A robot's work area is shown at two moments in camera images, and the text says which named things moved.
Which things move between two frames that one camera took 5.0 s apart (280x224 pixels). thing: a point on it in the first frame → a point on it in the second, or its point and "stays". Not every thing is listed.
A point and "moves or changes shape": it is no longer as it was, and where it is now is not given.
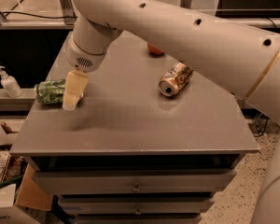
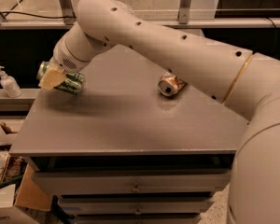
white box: (3, 210) stays
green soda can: (50, 91) moves or changes shape
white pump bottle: (9, 84) stays
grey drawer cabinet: (153, 140) stays
